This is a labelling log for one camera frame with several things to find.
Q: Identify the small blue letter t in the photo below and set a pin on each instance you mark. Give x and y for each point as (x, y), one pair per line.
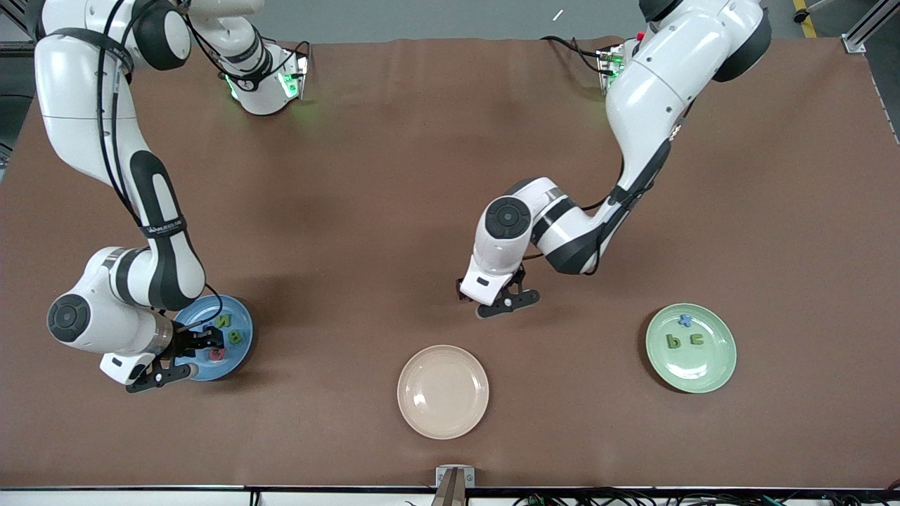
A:
(685, 321)

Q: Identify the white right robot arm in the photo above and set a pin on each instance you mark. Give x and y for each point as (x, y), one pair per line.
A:
(67, 91)

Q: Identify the grey leg with black caster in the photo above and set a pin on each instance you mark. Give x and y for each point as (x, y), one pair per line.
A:
(801, 15)

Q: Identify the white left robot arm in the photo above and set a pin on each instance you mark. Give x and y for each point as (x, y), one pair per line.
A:
(661, 77)

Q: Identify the green plate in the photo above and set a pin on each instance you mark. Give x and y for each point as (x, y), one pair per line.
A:
(703, 372)

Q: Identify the grey metal bracket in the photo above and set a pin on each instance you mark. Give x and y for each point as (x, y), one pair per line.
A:
(455, 481)

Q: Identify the red uppercase letter Q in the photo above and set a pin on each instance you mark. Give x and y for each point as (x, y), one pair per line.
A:
(217, 359)

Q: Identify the blue plate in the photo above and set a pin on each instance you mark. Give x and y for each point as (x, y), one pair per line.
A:
(242, 309)

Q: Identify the green lowercase letter b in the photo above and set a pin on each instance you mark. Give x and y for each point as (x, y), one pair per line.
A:
(669, 341)

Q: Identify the green uppercase letter N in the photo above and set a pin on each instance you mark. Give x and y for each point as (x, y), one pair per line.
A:
(223, 322)

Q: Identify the green uppercase letter B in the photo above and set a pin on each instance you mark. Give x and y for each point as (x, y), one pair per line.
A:
(235, 336)

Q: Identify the aluminium frame profile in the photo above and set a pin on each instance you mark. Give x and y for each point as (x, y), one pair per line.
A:
(859, 39)

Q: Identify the pale beige plate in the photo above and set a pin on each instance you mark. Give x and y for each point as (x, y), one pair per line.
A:
(443, 393)

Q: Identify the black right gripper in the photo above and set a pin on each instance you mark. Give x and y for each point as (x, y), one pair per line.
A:
(184, 342)

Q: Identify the brown table mat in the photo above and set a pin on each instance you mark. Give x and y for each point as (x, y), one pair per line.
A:
(450, 140)

